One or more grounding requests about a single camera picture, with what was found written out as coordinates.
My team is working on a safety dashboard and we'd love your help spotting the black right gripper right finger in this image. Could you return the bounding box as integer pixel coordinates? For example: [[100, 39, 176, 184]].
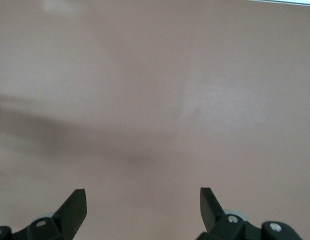
[[198, 187, 302, 240]]

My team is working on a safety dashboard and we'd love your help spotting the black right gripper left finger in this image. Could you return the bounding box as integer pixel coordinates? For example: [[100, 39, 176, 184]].
[[0, 188, 89, 240]]

